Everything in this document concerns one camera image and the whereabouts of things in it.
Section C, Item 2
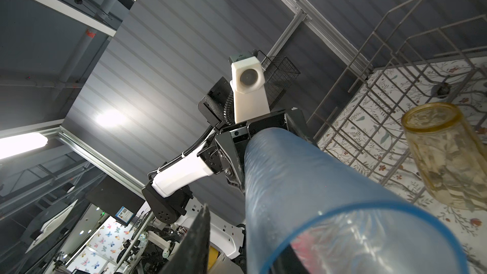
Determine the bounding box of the blue translucent cup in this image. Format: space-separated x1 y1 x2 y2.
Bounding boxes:
245 128 469 273

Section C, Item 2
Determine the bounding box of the black wire wall basket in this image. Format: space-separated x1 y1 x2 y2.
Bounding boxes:
254 50 301 110

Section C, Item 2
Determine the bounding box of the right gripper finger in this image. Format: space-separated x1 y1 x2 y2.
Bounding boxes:
159 204 211 274

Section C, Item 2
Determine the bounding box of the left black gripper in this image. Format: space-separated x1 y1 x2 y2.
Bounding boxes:
197 108 316 192

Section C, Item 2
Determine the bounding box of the floral table mat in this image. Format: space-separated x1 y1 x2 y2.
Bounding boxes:
318 57 486 273

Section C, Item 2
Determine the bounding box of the grey wire dish rack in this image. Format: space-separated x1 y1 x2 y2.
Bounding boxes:
312 0 486 206

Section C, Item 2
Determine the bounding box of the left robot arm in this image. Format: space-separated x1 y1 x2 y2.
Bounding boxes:
142 78 314 224

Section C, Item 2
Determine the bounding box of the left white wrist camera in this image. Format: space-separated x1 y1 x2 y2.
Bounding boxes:
230 53 270 123

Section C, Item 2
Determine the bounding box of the yellow glass cup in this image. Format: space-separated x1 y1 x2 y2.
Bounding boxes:
401 103 486 211

